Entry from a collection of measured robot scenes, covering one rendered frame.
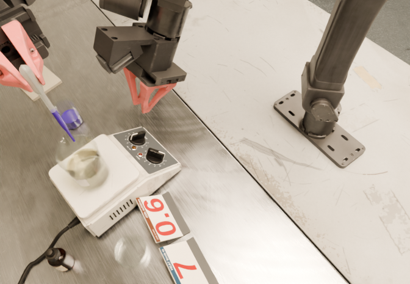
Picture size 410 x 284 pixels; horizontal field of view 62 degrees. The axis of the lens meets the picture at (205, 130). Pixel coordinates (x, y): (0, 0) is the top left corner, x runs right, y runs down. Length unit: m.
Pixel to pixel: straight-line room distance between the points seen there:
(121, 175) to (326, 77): 0.38
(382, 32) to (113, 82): 1.97
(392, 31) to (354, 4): 2.05
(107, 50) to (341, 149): 0.48
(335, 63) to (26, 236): 0.61
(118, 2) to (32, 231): 0.44
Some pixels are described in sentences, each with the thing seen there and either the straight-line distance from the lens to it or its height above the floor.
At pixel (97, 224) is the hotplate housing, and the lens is 0.62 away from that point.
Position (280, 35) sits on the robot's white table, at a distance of 0.94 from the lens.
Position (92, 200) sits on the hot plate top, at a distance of 0.60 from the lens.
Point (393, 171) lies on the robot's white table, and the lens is 0.75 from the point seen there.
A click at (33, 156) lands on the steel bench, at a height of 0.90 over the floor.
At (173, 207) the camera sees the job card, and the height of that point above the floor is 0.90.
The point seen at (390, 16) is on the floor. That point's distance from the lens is 2.67.
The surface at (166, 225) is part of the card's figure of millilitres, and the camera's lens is 0.63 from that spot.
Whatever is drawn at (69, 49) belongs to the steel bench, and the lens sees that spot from 0.99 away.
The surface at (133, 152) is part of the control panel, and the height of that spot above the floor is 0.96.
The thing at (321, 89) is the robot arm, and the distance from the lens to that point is 0.62.
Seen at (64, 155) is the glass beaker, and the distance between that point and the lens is 0.59.
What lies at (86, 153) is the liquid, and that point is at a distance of 0.60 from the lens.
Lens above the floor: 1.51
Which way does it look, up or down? 56 degrees down
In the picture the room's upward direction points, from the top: 5 degrees counter-clockwise
